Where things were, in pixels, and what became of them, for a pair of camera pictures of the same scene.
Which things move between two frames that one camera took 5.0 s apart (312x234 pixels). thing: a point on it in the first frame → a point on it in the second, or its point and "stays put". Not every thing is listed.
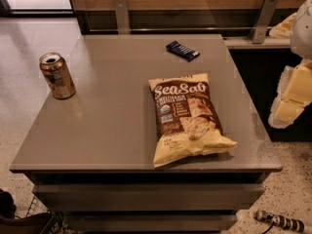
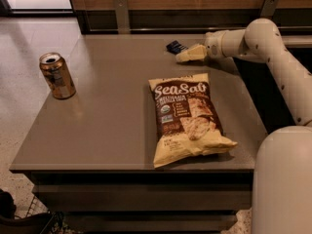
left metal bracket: [122, 15] stays put
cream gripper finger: [288, 112] → [195, 54]
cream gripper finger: [299, 87] → [200, 49]
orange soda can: [56, 72] stays put
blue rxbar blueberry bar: [183, 52] stays put
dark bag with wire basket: [39, 220] stays put
